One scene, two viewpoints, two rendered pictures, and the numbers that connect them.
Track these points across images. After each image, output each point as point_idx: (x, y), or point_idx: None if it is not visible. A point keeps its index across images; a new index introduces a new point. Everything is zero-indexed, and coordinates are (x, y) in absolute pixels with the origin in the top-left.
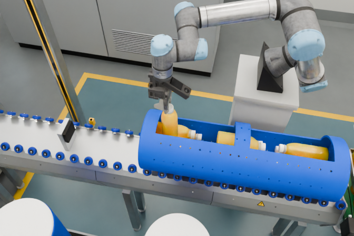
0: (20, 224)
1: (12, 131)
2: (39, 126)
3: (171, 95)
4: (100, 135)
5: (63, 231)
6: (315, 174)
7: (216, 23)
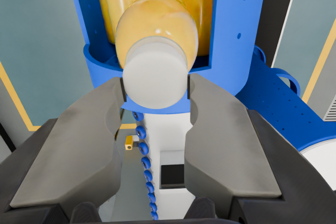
0: (318, 171)
1: (174, 202)
2: (158, 187)
3: (70, 120)
4: (149, 126)
5: (292, 113)
6: None
7: None
